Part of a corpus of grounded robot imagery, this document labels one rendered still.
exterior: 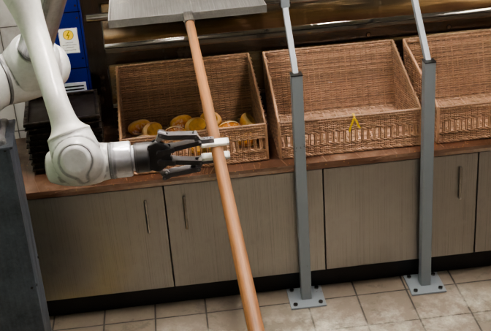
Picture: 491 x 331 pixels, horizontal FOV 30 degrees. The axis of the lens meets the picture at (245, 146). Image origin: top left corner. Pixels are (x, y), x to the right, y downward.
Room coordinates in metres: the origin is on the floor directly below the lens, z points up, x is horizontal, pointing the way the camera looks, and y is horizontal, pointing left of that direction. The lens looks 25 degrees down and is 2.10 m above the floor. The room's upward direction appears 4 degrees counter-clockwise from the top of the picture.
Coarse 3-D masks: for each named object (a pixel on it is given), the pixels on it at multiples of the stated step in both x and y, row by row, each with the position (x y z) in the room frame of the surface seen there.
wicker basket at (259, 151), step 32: (160, 64) 3.54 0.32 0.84; (192, 64) 3.55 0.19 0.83; (224, 64) 3.56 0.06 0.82; (128, 96) 3.50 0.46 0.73; (160, 96) 3.51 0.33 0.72; (192, 96) 3.52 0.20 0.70; (224, 96) 3.52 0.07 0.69; (256, 96) 3.29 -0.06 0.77; (224, 128) 3.11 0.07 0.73; (256, 128) 3.12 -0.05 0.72; (256, 160) 3.11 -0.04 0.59
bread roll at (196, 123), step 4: (192, 120) 3.39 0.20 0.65; (196, 120) 3.40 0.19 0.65; (200, 120) 3.41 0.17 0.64; (204, 120) 3.42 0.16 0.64; (188, 124) 3.37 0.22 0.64; (192, 124) 3.38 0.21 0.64; (196, 124) 3.39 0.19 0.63; (200, 124) 3.40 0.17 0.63; (204, 124) 3.40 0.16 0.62; (184, 128) 3.38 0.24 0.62; (188, 128) 3.36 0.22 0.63; (192, 128) 3.37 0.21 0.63; (196, 128) 3.38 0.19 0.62; (200, 128) 3.39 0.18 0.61; (204, 128) 3.40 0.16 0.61
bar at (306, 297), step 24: (264, 0) 3.24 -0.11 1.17; (288, 0) 3.23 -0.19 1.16; (312, 0) 3.25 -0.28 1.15; (288, 24) 3.18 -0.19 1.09; (432, 72) 3.05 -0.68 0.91; (432, 96) 3.05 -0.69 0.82; (432, 120) 3.05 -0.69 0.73; (432, 144) 3.05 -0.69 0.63; (432, 168) 3.05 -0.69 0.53; (432, 192) 3.05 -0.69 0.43; (432, 216) 3.05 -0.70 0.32; (312, 288) 3.09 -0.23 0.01; (408, 288) 3.04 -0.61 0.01; (432, 288) 3.03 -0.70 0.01
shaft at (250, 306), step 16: (192, 32) 2.85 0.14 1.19; (192, 48) 2.72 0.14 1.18; (208, 96) 2.34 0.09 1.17; (208, 112) 2.24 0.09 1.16; (208, 128) 2.15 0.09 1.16; (224, 160) 1.98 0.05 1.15; (224, 176) 1.89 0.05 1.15; (224, 192) 1.82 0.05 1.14; (224, 208) 1.76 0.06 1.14; (240, 240) 1.62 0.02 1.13; (240, 256) 1.56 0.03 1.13; (240, 272) 1.51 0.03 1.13; (240, 288) 1.47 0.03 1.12; (256, 304) 1.41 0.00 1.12; (256, 320) 1.36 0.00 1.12
